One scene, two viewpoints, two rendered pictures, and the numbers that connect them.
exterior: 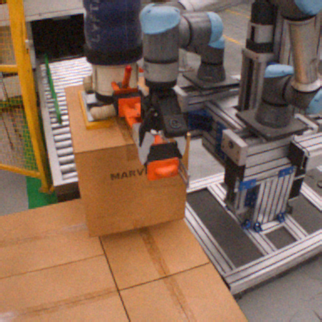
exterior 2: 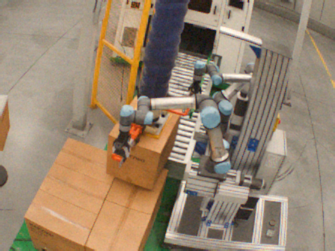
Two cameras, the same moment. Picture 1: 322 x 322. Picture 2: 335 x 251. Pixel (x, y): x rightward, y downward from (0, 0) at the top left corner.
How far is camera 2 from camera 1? 1.92 m
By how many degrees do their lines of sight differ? 22
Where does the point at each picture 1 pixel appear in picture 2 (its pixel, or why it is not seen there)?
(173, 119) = (118, 143)
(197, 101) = (203, 137)
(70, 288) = (87, 187)
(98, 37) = (141, 89)
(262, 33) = (235, 119)
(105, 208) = (115, 163)
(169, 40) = (125, 119)
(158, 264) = (128, 202)
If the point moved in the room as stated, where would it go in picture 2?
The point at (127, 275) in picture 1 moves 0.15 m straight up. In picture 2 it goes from (112, 197) to (113, 185)
